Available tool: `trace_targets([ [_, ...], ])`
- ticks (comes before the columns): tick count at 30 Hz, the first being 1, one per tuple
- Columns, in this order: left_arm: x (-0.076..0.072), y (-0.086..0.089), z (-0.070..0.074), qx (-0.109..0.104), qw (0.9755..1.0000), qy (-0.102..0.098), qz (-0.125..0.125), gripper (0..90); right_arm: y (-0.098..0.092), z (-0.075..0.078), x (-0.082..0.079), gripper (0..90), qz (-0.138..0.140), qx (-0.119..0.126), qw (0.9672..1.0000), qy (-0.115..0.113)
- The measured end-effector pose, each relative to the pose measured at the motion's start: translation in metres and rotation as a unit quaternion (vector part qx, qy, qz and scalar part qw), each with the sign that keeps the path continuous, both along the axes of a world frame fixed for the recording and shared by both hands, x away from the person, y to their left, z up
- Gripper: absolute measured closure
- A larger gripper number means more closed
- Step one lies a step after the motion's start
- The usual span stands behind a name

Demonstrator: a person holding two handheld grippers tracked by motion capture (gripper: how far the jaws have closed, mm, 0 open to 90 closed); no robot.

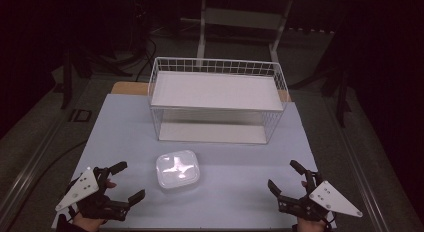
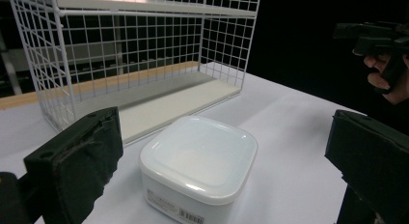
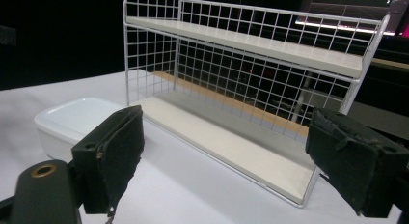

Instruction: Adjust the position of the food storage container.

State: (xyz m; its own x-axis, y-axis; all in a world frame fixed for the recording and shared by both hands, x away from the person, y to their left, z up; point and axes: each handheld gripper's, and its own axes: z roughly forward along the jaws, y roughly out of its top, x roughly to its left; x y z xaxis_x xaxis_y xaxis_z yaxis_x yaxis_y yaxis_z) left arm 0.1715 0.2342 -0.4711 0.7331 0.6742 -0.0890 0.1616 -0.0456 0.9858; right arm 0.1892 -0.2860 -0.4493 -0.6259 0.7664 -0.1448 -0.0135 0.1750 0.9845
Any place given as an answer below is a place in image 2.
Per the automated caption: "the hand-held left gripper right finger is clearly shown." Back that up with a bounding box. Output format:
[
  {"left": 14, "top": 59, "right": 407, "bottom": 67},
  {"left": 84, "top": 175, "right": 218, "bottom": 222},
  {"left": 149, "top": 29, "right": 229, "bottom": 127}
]
[{"left": 324, "top": 109, "right": 409, "bottom": 224}]

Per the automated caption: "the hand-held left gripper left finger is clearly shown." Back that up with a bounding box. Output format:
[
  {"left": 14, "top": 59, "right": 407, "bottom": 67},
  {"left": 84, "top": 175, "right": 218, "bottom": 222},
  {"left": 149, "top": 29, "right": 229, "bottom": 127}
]
[{"left": 23, "top": 106, "right": 124, "bottom": 224}]

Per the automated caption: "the white wire shelf rack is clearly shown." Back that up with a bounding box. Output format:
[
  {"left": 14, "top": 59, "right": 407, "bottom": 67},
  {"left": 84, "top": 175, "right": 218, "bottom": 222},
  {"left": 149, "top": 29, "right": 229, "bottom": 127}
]
[{"left": 8, "top": 0, "right": 260, "bottom": 146}]

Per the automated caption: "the white plastic lidded container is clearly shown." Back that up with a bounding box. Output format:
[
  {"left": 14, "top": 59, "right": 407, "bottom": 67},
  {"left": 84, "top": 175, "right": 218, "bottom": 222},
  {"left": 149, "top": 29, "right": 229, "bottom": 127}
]
[{"left": 138, "top": 115, "right": 259, "bottom": 224}]

